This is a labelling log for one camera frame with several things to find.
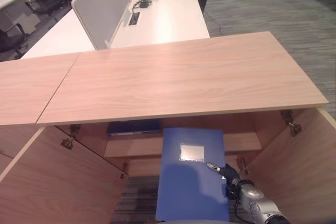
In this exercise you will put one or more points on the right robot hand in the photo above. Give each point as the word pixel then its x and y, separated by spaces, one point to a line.
pixel 229 173

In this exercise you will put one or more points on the blue plastic document folder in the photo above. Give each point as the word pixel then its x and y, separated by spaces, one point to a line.
pixel 189 190

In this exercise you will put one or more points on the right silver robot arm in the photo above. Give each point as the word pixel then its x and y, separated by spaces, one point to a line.
pixel 253 196

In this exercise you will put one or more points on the right wooden cabinet door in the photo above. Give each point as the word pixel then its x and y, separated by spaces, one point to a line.
pixel 296 171

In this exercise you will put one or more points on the wooden cabinet door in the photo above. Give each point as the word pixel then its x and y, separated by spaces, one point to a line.
pixel 296 171
pixel 63 184

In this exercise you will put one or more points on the wooden office cabinet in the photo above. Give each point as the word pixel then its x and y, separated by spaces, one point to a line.
pixel 183 77

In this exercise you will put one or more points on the long white office desk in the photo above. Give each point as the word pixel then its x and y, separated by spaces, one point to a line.
pixel 170 22

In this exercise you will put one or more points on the left wooden cabinet door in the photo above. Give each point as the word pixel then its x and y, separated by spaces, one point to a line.
pixel 63 184

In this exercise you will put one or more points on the wooden neighbour cabinet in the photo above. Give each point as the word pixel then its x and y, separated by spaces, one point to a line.
pixel 29 90

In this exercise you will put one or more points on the black grey office chair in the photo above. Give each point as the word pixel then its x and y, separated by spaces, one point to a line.
pixel 11 39

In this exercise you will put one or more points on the metal door hinge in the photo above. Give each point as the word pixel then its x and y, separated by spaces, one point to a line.
pixel 291 124
pixel 68 140

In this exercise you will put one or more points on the grey desk partition screen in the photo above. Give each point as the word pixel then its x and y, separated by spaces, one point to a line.
pixel 102 11

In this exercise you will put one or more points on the white drawer pedestal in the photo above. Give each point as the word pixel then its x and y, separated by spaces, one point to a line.
pixel 23 19

